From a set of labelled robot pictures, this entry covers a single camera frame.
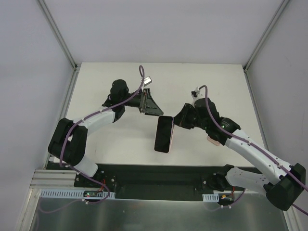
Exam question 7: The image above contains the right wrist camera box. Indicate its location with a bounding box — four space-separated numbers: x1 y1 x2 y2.
191 87 200 100

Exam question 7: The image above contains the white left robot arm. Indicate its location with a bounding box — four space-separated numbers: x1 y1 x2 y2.
48 79 163 187

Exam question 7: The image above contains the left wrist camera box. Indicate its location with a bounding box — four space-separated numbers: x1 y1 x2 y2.
143 76 152 87

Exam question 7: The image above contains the right aluminium frame post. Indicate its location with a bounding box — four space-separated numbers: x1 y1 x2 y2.
243 0 292 73

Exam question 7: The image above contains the pink silicone phone case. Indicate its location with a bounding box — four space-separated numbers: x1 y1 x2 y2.
207 136 220 146

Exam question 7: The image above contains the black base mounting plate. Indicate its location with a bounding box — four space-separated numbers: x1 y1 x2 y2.
73 162 251 202

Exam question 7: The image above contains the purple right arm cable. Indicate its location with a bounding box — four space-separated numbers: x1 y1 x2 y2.
198 85 308 216

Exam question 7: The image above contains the aluminium table edge rail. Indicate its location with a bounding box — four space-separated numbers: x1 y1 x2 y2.
30 169 76 188

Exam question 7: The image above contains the white cable duct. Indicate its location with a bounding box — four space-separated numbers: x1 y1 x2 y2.
202 193 219 203
40 189 116 200

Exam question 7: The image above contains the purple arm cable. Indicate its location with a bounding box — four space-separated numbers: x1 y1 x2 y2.
198 85 308 216
38 65 146 214

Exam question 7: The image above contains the left aluminium frame post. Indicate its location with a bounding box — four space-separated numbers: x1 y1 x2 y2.
36 0 78 70

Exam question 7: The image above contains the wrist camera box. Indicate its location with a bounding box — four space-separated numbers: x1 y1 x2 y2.
143 76 152 87
191 87 200 100

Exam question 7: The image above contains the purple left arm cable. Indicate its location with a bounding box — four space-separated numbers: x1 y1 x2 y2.
38 65 146 214

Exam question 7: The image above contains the aluminium frame post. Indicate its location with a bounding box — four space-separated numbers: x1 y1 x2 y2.
243 0 292 73
36 0 78 70

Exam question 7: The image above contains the left white cable duct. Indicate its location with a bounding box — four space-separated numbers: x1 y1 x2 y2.
40 189 116 200

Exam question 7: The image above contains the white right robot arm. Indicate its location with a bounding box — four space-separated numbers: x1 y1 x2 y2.
174 98 307 211

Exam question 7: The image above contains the right white cable duct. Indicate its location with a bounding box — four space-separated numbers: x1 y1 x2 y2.
202 193 219 203

